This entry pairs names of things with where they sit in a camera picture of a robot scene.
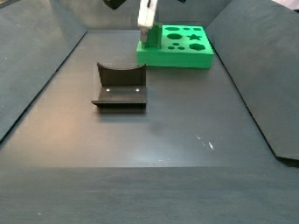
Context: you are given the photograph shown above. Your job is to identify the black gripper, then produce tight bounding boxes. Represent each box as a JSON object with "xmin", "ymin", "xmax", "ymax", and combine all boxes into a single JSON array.
[{"xmin": 103, "ymin": 0, "xmax": 157, "ymax": 42}]

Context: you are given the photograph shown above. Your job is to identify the green arch block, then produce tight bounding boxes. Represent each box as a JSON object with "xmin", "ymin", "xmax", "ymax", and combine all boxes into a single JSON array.
[{"xmin": 140, "ymin": 23, "xmax": 163, "ymax": 49}]

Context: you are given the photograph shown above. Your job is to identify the black arch holder stand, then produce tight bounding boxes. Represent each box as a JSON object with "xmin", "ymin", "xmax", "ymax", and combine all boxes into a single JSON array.
[{"xmin": 92, "ymin": 63, "xmax": 147, "ymax": 107}]

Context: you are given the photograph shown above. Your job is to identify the green shape sorter block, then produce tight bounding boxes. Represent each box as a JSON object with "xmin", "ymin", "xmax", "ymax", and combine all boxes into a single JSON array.
[{"xmin": 136, "ymin": 25, "xmax": 214, "ymax": 68}]

